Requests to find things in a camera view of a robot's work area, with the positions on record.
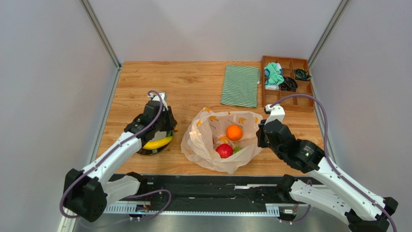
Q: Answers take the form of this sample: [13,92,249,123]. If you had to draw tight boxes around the yellow banana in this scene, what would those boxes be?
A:
[143,136,173,150]

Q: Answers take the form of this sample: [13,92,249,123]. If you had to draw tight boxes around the green starfruit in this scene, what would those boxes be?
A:
[234,147,242,153]

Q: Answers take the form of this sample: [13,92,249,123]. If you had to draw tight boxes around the orange fruit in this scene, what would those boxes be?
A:
[225,125,243,141]

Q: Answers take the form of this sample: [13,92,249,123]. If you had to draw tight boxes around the banana print plastic bag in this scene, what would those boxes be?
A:
[181,108,263,174]

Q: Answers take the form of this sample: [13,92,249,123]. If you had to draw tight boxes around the red apple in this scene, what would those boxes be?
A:
[216,144,234,159]

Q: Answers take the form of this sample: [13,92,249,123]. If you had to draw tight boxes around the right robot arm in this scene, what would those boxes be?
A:
[256,119,398,232]

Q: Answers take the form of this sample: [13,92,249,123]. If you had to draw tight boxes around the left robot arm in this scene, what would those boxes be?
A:
[59,94,177,222]

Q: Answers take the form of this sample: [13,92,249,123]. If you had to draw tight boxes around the black fruit bowl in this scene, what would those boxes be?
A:
[137,145,168,155]

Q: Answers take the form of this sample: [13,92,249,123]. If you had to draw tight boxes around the wooden compartment tray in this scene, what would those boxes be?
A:
[261,55,316,113]

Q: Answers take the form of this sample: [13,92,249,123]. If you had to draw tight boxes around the green striped cloth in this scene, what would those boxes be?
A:
[221,65,260,108]

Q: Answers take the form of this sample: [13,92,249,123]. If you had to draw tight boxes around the teal white socks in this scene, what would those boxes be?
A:
[264,62,284,90]

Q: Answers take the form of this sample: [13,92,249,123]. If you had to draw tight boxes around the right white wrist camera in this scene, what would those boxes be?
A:
[264,104,285,124]

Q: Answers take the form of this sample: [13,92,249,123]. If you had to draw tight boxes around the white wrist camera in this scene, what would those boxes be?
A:
[264,104,285,124]
[157,92,168,111]

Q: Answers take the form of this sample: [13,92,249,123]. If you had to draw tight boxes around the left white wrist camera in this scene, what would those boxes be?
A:
[157,92,168,111]

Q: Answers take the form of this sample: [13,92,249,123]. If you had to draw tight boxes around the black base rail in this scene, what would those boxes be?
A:
[66,174,358,223]

